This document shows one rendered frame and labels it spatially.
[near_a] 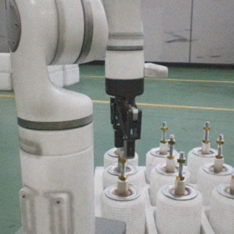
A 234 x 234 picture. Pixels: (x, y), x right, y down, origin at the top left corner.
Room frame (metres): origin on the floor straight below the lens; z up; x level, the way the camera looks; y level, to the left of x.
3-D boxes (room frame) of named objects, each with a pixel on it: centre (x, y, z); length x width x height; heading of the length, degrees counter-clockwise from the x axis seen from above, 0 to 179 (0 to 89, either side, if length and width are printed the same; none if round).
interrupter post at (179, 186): (0.64, -0.13, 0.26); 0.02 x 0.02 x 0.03
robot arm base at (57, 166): (0.40, 0.08, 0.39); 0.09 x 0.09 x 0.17; 73
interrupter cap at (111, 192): (0.63, -0.01, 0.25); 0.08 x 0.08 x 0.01
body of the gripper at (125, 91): (0.63, -0.01, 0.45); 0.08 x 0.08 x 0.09
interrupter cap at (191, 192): (0.64, -0.13, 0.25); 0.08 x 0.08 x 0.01
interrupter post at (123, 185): (0.63, -0.01, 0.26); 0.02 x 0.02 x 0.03
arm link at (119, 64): (0.64, -0.03, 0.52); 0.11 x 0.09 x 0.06; 106
